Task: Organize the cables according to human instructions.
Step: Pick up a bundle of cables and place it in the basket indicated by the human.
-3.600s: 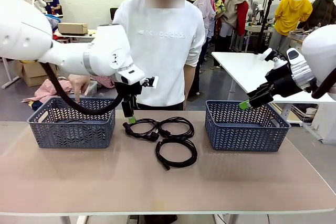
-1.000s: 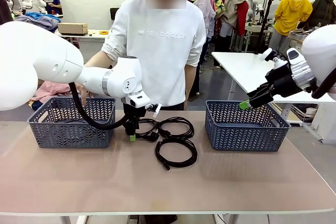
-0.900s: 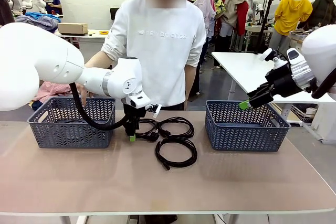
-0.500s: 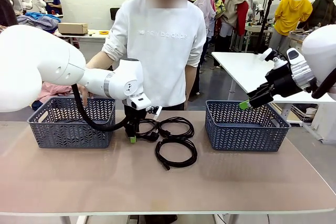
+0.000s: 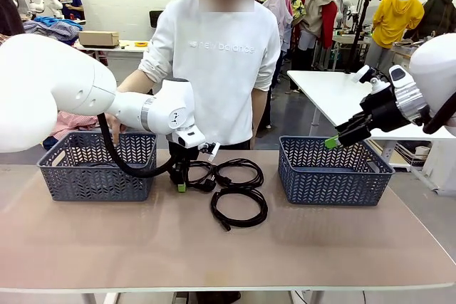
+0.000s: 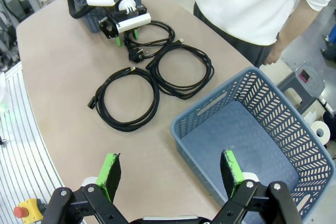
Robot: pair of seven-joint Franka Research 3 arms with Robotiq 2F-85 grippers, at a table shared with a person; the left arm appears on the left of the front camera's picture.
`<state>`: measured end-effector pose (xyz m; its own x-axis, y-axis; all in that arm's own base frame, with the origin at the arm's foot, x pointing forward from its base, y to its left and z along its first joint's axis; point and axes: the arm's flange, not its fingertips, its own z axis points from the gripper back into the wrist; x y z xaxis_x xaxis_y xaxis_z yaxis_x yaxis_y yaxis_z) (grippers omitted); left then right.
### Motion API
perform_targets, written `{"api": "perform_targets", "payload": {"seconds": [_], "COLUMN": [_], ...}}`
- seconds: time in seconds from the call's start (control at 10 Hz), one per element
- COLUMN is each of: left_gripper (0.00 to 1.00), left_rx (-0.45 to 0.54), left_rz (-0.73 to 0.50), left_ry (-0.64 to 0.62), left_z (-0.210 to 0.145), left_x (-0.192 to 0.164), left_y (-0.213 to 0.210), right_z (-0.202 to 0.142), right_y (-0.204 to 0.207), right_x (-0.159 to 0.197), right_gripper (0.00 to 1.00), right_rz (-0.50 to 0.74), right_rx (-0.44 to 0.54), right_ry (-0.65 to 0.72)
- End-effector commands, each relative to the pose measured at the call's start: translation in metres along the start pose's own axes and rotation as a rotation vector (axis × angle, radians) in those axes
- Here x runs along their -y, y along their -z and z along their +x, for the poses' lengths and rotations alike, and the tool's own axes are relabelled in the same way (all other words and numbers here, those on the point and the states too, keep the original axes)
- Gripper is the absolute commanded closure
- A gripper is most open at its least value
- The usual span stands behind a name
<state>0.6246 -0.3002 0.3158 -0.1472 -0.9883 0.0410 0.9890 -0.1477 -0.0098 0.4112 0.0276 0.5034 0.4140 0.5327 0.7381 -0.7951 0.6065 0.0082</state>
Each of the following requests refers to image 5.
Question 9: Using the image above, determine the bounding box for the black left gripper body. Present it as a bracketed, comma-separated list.
[167, 140, 200, 180]

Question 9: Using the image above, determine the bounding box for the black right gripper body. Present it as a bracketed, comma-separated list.
[358, 86, 407, 132]

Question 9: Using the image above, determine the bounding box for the person's right forearm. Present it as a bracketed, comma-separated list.
[116, 68, 157, 97]

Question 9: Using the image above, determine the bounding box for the person's left forearm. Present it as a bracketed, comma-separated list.
[251, 88, 266, 130]

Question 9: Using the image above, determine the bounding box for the person's right hand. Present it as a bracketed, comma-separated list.
[105, 114, 128, 147]

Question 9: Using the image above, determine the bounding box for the large white table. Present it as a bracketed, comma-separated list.
[286, 70, 456, 191]

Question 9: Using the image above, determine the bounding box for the grey plastic lattice basket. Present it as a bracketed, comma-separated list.
[277, 135, 395, 207]
[37, 131, 158, 202]

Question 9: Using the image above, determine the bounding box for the person in white sweatshirt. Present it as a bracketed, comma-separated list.
[138, 0, 282, 151]

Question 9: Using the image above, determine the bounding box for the black tripod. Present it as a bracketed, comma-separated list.
[345, 0, 375, 74]

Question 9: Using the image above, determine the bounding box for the yellow hoodie mannequin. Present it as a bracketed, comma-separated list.
[365, 0, 425, 70]

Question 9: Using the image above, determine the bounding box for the dark green jacket mannequin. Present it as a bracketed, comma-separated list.
[420, 0, 456, 38]

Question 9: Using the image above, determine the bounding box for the pink checkered cloth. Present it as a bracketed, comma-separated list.
[42, 110, 103, 148]

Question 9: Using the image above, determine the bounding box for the white background table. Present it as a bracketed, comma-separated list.
[73, 40, 150, 70]

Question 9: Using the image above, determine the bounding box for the beige hoodie mannequin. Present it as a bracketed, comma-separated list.
[298, 0, 338, 70]

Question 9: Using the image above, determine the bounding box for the pink shirt mannequin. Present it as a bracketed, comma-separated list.
[262, 0, 294, 130]

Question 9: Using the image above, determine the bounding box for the floral shirt mannequin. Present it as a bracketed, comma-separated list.
[284, 0, 306, 27]

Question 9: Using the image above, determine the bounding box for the flat cardboard box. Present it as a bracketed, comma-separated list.
[78, 30, 120, 48]

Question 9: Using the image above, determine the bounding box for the pile of mixed clothes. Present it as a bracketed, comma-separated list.
[23, 15, 86, 43]

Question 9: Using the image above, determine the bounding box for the person in dark jacket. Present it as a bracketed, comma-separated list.
[0, 0, 26, 36]

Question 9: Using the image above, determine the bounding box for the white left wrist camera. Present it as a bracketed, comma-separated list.
[197, 141, 221, 163]

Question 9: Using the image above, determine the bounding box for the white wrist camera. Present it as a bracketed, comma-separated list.
[351, 64, 388, 95]
[197, 141, 221, 163]

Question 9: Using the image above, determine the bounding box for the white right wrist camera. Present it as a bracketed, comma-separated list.
[351, 64, 388, 95]

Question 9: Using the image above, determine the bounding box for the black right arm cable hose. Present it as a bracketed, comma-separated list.
[422, 103, 456, 135]

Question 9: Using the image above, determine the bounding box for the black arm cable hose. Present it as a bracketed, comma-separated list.
[96, 113, 179, 179]
[422, 103, 456, 135]

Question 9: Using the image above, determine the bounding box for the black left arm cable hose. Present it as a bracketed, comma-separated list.
[96, 113, 179, 179]

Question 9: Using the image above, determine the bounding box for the black coiled data cable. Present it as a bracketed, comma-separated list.
[213, 157, 265, 188]
[209, 188, 269, 233]

